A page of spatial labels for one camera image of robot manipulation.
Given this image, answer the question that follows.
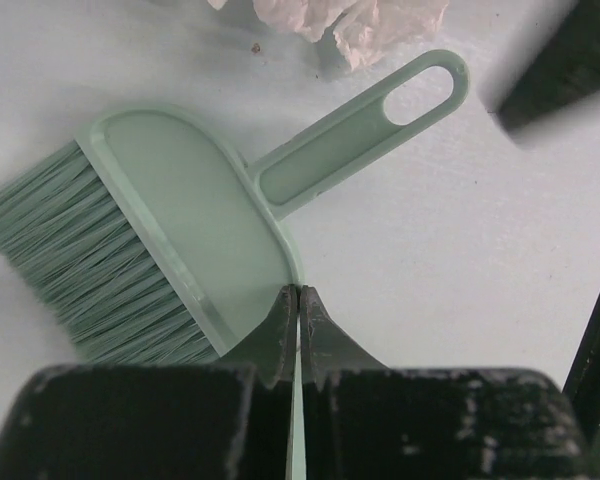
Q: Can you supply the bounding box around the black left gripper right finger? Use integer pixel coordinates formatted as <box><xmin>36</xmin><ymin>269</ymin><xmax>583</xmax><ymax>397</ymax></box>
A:
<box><xmin>299</xmin><ymin>286</ymin><xmax>385</xmax><ymax>479</ymax></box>

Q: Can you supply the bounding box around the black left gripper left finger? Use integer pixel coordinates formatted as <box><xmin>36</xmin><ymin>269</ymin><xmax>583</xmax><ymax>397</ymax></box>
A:
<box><xmin>219</xmin><ymin>285</ymin><xmax>299</xmax><ymax>479</ymax></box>

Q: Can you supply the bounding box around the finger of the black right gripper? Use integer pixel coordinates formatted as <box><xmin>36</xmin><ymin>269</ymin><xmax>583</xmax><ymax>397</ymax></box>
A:
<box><xmin>563</xmin><ymin>292</ymin><xmax>600</xmax><ymax>442</ymax></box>
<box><xmin>483</xmin><ymin>1</ymin><xmax>600</xmax><ymax>144</ymax></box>

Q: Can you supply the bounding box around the green hand brush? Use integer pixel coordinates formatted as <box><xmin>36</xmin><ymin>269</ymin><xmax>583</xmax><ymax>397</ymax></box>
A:
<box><xmin>0</xmin><ymin>50</ymin><xmax>469</xmax><ymax>365</ymax></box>

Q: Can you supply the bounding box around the crumpled white paper scrap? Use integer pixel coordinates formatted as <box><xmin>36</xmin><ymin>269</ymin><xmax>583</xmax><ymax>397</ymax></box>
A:
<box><xmin>207</xmin><ymin>0</ymin><xmax>451</xmax><ymax>71</ymax></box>

